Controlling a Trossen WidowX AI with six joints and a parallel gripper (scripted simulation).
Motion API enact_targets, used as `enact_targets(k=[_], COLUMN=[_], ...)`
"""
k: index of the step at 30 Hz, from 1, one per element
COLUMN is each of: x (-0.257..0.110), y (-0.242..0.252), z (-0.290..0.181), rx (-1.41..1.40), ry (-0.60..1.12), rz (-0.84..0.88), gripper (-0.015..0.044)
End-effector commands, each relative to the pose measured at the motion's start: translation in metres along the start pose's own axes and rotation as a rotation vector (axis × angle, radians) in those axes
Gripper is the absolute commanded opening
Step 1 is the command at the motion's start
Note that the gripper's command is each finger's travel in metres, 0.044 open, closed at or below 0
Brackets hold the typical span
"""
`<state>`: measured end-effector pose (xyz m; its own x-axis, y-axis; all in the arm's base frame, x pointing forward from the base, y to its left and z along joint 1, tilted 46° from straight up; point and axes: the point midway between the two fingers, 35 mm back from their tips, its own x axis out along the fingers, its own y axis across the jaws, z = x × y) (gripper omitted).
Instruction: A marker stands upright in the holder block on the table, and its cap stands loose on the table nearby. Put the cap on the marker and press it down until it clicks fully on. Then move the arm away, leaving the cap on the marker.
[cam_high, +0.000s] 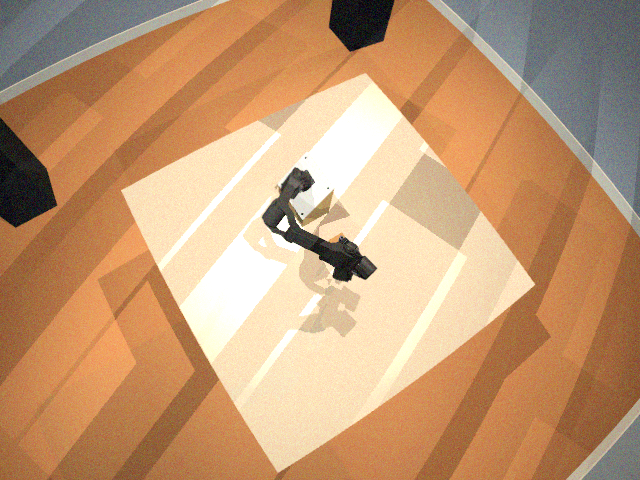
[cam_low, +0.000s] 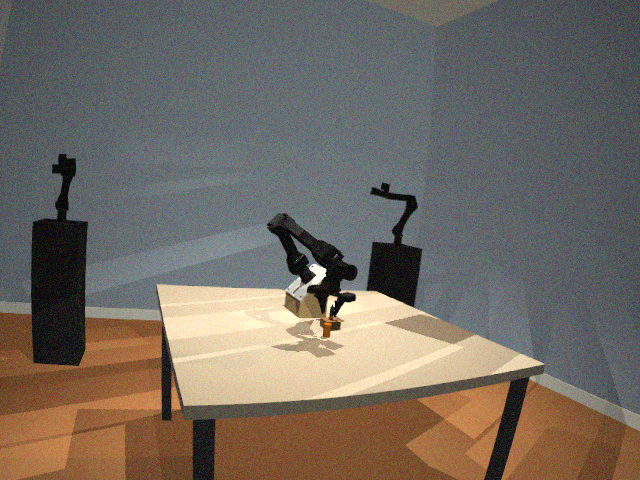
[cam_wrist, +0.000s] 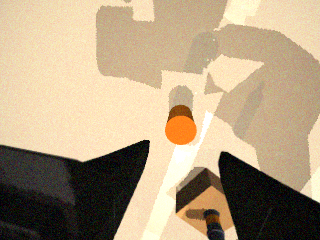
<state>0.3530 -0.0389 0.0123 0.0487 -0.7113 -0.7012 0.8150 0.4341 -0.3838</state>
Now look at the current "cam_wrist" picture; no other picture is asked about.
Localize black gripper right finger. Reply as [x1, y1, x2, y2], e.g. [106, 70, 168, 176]
[217, 151, 320, 240]

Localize tan wooden block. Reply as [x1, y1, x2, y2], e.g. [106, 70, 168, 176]
[175, 168, 234, 236]

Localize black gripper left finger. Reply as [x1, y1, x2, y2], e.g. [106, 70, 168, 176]
[0, 140, 150, 240]

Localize orange marker cap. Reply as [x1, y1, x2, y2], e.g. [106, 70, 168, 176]
[165, 105, 197, 145]

